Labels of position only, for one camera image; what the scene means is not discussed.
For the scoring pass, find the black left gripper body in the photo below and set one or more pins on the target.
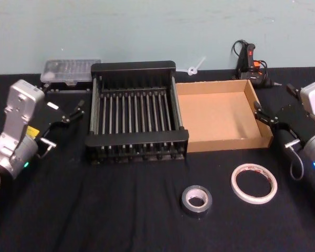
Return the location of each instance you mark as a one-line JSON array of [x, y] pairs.
[[47, 115]]

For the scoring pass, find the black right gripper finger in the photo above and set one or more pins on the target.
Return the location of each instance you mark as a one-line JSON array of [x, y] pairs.
[[263, 115], [293, 90]]

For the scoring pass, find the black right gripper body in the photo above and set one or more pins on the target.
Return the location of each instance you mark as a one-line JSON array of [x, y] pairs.
[[291, 118]]

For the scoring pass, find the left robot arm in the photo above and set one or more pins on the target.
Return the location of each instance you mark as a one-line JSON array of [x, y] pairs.
[[14, 123]]

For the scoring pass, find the clear plastic case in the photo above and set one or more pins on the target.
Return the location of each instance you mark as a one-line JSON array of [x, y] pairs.
[[67, 69]]

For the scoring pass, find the shallow brown cardboard tray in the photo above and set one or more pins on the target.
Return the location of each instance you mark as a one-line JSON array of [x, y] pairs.
[[212, 120]]

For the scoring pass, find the black rack with steel bars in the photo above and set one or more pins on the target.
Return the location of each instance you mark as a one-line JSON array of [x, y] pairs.
[[136, 115]]

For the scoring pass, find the roll of white tape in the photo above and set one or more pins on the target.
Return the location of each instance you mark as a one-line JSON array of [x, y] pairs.
[[237, 189]]

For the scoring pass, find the small white three-armed piece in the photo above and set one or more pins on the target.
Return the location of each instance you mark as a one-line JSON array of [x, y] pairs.
[[191, 70]]

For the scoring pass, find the black table cloth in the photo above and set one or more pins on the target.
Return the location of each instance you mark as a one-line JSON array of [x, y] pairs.
[[120, 210]]

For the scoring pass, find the roll of silver tape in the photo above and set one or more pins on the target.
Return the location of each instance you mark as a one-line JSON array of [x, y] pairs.
[[189, 204]]

